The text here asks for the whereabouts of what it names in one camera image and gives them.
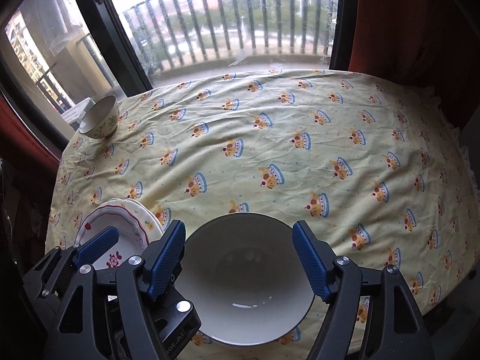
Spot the beaded rim floral plate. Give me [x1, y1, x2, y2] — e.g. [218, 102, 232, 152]
[103, 197, 164, 242]

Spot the red curtain right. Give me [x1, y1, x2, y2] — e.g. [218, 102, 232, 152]
[349, 0, 479, 86]

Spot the outdoor air conditioner unit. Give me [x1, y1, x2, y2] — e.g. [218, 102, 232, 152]
[61, 97, 95, 130]

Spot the red curtain left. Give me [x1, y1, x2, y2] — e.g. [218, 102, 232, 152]
[1, 97, 59, 175]

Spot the balcony metal railing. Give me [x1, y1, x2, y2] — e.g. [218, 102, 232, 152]
[35, 0, 337, 103]

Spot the yellow patterned tablecloth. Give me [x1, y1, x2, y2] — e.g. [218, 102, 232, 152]
[45, 67, 480, 360]

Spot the dark window frame post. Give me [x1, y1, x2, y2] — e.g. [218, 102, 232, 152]
[76, 0, 152, 97]

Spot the red trim small plate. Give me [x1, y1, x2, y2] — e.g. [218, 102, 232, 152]
[74, 205, 150, 271]

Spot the large leaf pattern bowl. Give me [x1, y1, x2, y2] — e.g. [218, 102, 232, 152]
[175, 213, 314, 346]

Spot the red curtain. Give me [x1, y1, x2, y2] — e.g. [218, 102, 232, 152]
[1, 97, 59, 175]
[349, 0, 479, 86]

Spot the far leaf pattern bowl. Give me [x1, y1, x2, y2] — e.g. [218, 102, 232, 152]
[78, 95, 120, 140]

